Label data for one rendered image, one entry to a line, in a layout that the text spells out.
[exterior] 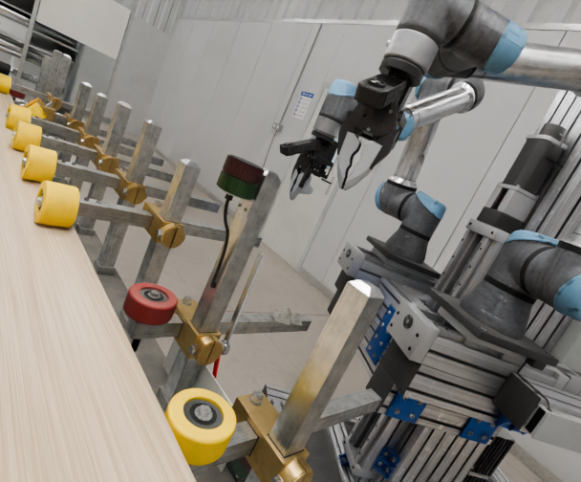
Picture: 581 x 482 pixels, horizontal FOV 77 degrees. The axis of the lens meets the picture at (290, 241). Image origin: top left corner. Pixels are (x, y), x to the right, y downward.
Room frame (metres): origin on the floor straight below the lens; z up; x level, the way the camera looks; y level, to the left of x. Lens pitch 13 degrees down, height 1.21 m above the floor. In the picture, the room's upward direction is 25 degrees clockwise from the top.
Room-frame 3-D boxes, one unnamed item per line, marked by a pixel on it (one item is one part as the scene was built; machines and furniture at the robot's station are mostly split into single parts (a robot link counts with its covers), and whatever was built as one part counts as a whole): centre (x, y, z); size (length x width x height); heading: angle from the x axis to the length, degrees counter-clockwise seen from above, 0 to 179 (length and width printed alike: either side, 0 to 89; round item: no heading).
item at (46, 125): (1.34, 0.80, 0.95); 0.50 x 0.04 x 0.04; 136
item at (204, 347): (0.60, 0.09, 0.85); 0.13 x 0.06 x 0.05; 46
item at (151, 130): (0.93, 0.44, 0.89); 0.03 x 0.03 x 0.48; 46
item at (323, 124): (1.12, 0.04, 1.31); 0.08 x 0.08 x 0.05
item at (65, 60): (1.80, 1.34, 0.94); 0.03 x 0.03 x 0.48; 46
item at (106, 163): (1.12, 0.64, 0.95); 0.13 x 0.06 x 0.05; 46
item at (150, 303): (0.55, 0.17, 0.85); 0.08 x 0.08 x 0.11
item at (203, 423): (0.36, 0.01, 0.85); 0.08 x 0.08 x 0.11
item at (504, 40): (0.69, -0.14, 1.50); 0.11 x 0.11 x 0.08; 11
